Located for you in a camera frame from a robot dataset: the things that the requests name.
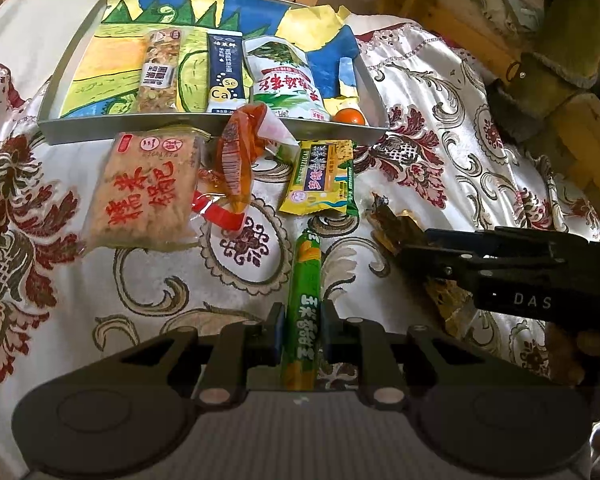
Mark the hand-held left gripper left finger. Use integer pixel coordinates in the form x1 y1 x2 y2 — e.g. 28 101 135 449
115 302 287 406

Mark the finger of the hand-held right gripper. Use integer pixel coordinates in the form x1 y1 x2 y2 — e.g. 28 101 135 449
397 242 481 281
425 228 497 254

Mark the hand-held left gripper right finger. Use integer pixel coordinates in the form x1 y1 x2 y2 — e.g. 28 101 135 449
320 300 486 407

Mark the green sausage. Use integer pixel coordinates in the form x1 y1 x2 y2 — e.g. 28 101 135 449
285 230 324 392

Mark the gold brown snack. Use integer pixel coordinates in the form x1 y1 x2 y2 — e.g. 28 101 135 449
367 192 476 341

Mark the yellow green snack packet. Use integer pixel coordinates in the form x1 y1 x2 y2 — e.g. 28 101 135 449
278 139 356 218

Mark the small orange tangerine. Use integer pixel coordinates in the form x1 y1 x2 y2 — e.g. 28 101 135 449
332 108 366 126

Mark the orange red snack packet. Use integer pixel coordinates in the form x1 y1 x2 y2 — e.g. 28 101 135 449
192 101 301 231

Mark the rice cracker packet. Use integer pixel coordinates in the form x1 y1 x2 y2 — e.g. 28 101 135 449
82 130 203 253

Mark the white green pouch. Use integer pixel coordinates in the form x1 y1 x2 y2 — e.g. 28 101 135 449
242 36 331 122

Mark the metal tray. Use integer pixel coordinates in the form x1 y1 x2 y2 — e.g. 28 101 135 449
36 0 388 146

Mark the blue white stick packet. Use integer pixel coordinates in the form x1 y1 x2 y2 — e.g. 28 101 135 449
206 30 246 113

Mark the clear nut bar packet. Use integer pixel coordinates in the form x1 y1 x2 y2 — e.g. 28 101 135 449
132 29 186 115

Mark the person's right hand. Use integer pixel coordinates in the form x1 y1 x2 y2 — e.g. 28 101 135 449
547 322 600 386

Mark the floral satin blanket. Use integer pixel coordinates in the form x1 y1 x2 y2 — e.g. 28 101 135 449
0 10 600 480

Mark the dinosaur drawing paper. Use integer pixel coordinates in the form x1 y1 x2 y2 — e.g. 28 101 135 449
60 0 361 118

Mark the wooden bed side frame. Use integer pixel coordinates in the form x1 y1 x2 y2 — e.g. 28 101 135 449
415 0 600 206

